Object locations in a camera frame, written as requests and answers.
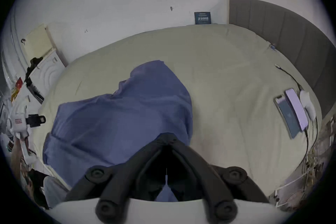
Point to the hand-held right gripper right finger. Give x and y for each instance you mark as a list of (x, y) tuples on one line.
[(210, 181)]

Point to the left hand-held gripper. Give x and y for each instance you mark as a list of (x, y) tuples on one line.
[(18, 122)]

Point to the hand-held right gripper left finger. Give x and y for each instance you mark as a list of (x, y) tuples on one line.
[(118, 178)]

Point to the dark blue shirt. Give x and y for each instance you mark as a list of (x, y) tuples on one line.
[(118, 118)]

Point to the person's left hand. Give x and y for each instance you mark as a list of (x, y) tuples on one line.
[(16, 158)]

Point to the white washing machine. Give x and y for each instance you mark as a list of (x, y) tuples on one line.
[(48, 73)]

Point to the person's legs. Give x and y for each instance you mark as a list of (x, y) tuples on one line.
[(55, 191)]

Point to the pale yellow cushion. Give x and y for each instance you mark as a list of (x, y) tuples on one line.
[(39, 40)]

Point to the dark phone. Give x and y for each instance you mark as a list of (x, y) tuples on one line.
[(287, 118)]

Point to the bed with beige sheet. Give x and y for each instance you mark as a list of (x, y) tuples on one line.
[(223, 73)]

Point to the lavender phone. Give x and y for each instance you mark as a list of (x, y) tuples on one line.
[(296, 107)]

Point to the dark blue card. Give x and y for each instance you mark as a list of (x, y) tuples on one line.
[(202, 17)]

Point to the grey padded headboard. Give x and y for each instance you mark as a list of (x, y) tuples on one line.
[(288, 31)]

